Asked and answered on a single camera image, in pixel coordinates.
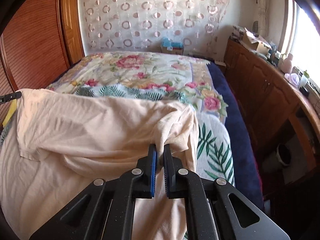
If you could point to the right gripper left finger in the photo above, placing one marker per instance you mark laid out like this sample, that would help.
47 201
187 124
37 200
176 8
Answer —
104 209

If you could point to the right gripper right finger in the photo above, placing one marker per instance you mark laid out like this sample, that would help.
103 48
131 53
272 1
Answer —
215 209

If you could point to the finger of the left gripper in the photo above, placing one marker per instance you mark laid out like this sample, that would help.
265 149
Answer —
9 97

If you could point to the beige t-shirt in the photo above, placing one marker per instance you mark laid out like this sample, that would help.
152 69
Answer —
56 144

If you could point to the palm leaf print sheet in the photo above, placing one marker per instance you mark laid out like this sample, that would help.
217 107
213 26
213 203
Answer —
213 153

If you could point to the navy blue bedspread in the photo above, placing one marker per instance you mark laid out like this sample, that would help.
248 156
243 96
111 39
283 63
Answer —
247 179

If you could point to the wooden slatted wardrobe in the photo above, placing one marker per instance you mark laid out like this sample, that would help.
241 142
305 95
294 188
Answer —
40 43

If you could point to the long wooden cabinet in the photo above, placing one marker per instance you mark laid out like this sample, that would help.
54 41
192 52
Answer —
267 101

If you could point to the floral blanket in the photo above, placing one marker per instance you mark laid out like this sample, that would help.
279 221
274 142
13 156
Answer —
176 74

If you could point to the circle pattern sheer curtain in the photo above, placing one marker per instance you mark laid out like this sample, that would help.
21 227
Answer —
142 25

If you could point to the pink bottle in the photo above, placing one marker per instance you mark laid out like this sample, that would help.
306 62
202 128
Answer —
286 66

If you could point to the box with blue item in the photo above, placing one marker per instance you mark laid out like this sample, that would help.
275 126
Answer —
170 47

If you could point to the cardboard box on cabinet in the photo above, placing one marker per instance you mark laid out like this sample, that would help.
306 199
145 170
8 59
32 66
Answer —
258 44

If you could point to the window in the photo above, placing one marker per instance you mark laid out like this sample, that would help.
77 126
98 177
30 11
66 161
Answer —
301 41

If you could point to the white side curtain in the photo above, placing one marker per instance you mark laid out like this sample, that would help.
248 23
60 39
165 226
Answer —
262 14

